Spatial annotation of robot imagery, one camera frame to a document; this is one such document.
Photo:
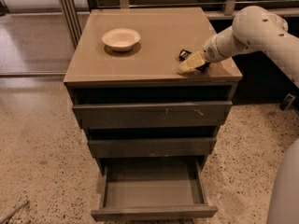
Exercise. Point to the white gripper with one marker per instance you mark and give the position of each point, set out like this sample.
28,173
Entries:
211,52

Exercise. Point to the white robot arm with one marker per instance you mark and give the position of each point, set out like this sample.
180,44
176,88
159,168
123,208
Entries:
254,28

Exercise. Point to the grey top drawer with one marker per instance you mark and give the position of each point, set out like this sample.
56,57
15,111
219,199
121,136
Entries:
152,115

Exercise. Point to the grey drawer cabinet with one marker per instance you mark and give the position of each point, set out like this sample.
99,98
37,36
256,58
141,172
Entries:
147,73

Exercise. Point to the grey middle drawer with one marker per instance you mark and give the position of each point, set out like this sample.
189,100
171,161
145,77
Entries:
151,147

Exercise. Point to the grey open bottom drawer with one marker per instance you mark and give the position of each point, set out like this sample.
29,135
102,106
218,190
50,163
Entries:
152,189

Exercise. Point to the white ceramic bowl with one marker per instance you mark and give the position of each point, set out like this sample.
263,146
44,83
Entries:
121,39

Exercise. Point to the grey metal rod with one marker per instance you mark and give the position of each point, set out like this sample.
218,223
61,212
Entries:
8,216

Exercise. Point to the small dark floor bracket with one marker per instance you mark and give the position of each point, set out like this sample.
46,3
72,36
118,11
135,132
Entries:
287,102

